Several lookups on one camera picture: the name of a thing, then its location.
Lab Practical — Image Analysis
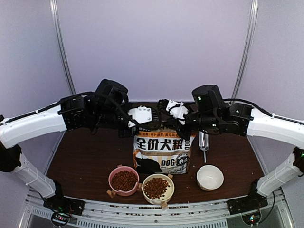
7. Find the yellow pet bowl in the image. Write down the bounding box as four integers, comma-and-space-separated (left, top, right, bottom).
141, 173, 175, 206

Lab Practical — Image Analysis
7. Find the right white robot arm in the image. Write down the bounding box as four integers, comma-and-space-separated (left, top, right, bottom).
163, 85, 304, 215

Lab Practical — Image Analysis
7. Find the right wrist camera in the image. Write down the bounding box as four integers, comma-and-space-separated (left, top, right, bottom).
157, 99, 189, 125

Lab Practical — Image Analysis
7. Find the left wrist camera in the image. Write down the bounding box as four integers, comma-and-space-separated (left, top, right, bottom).
127, 106, 160, 124

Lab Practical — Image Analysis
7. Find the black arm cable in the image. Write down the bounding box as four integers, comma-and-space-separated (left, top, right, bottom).
0, 91, 95, 126
223, 97, 304, 125

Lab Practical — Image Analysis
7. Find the brown kibble in pink bowl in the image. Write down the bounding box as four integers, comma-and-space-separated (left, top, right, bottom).
111, 171, 138, 191

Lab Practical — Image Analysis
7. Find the metal food scoop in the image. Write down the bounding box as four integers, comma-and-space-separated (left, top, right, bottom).
199, 132, 210, 163

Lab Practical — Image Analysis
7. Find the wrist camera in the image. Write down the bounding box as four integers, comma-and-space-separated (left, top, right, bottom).
127, 106, 160, 124
157, 99, 189, 125

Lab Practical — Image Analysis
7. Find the right aluminium frame post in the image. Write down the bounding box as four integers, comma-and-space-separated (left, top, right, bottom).
231, 0, 259, 98

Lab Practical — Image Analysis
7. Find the brown kibble in yellow bowl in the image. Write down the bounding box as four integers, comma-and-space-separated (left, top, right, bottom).
143, 178, 170, 200

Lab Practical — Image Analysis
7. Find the brown dog food bag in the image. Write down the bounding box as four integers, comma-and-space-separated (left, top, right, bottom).
133, 127, 197, 175

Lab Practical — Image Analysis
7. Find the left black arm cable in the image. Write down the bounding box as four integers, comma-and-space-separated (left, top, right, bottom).
0, 91, 95, 126

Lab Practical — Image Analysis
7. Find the front aluminium rail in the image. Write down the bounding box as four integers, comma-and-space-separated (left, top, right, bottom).
23, 185, 293, 228

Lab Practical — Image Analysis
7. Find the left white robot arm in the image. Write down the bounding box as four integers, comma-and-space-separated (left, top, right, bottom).
0, 79, 151, 212

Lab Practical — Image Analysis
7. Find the aluminium frame post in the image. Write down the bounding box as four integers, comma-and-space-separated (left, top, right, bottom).
49, 0, 76, 95
231, 0, 259, 98

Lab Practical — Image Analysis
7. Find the left aluminium frame post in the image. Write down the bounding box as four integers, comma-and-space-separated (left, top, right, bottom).
49, 0, 76, 95

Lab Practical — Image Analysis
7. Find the white ceramic bowl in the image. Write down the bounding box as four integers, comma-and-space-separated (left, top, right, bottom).
196, 165, 224, 191

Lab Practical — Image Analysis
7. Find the wooden bowl stand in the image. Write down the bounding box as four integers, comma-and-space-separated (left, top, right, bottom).
106, 174, 172, 209

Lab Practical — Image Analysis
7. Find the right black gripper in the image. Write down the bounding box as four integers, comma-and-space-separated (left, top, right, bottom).
164, 103, 220, 140

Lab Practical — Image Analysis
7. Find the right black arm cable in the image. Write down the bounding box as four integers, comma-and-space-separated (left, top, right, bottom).
223, 97, 304, 125

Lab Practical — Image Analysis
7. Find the pink pet bowl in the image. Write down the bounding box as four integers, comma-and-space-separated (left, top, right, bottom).
108, 166, 140, 197

